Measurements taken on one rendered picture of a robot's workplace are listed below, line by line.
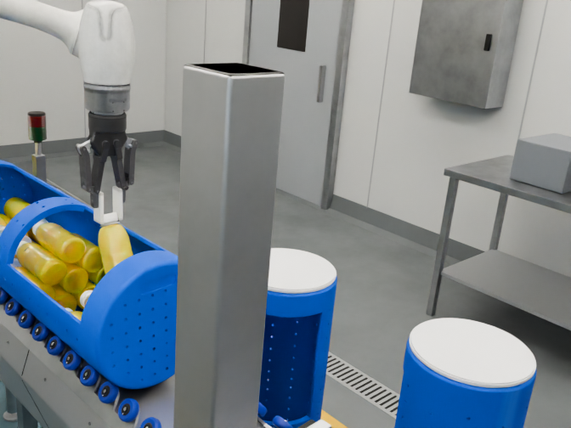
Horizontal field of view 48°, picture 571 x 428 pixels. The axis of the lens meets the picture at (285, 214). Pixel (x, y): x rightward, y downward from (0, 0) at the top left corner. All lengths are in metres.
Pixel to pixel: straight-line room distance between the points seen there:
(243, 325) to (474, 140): 4.07
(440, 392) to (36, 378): 0.91
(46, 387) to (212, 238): 1.11
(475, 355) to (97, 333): 0.80
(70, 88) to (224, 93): 6.30
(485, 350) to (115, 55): 1.01
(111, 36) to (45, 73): 5.37
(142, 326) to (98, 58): 0.53
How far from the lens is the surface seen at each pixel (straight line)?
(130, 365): 1.35
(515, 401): 1.47
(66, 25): 1.45
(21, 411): 2.38
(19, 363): 1.70
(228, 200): 0.51
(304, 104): 5.52
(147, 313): 1.31
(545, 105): 4.33
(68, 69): 6.73
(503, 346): 1.56
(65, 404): 1.53
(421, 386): 1.46
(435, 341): 1.51
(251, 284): 0.56
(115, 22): 1.29
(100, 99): 1.31
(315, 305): 1.69
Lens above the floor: 1.76
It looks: 19 degrees down
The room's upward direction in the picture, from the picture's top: 5 degrees clockwise
